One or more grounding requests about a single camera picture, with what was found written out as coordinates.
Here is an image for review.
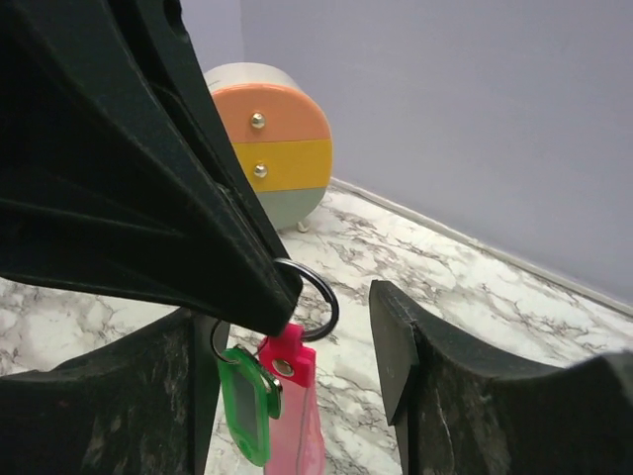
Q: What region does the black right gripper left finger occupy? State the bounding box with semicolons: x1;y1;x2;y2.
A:
1;309;220;474

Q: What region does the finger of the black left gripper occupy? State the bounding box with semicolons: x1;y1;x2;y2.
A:
1;0;302;335
127;1;285;257

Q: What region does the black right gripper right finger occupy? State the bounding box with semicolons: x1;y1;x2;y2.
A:
369;281;632;474

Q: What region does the green key tag with key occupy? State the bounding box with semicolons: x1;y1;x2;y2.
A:
210;321;284;467

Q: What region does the pink strap keyring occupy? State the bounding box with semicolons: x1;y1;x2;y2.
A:
258;258;340;475

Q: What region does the cream cylinder with coloured face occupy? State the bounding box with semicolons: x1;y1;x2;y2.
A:
204;62;333;233

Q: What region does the aluminium table frame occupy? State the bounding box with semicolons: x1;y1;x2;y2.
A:
330;178;632;318

